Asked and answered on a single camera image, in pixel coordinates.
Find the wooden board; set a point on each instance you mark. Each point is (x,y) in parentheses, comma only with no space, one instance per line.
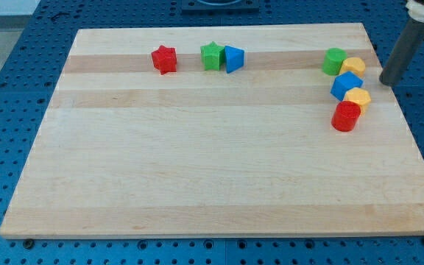
(124,152)

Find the red star block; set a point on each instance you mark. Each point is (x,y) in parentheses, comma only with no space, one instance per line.
(164,59)

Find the blue cube block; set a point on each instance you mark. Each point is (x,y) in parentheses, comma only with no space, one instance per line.
(345,82)

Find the green star block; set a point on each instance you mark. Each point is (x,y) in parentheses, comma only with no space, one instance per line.
(212,56)

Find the yellow hexagon block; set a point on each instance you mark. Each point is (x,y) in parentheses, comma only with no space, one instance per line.
(359,96)

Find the yellow heart block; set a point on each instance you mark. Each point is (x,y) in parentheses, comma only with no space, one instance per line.
(355,65)

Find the blue triangle block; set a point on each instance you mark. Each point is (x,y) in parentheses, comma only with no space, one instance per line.
(234,58)

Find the green cylinder block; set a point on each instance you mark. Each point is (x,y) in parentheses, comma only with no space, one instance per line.
(332,63)

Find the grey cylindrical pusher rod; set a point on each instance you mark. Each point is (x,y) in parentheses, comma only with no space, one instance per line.
(404,50)

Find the dark blue base plate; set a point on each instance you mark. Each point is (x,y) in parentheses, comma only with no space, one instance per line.
(193,6)

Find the red cylinder block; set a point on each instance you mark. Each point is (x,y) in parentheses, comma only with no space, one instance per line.
(346,116)

